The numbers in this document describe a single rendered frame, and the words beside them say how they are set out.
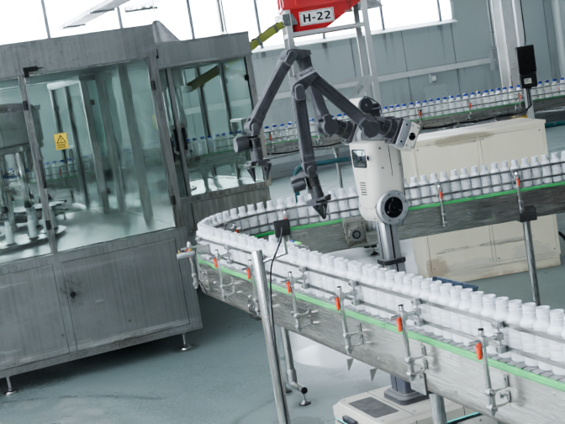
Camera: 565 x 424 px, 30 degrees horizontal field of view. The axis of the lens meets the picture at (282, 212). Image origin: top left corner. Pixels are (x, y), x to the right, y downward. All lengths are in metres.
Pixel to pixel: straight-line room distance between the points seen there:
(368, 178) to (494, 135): 3.78
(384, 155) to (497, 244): 3.90
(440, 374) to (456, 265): 5.31
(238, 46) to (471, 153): 2.52
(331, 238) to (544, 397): 3.36
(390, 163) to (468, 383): 1.88
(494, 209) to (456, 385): 3.08
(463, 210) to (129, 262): 2.55
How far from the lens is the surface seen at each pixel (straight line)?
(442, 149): 8.43
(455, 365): 3.19
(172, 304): 7.64
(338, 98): 4.55
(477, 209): 6.18
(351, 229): 5.92
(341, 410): 5.15
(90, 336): 7.53
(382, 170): 4.81
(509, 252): 8.66
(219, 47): 9.69
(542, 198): 6.28
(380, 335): 3.59
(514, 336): 2.92
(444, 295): 3.22
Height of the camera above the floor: 1.87
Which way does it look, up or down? 7 degrees down
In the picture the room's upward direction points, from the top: 9 degrees counter-clockwise
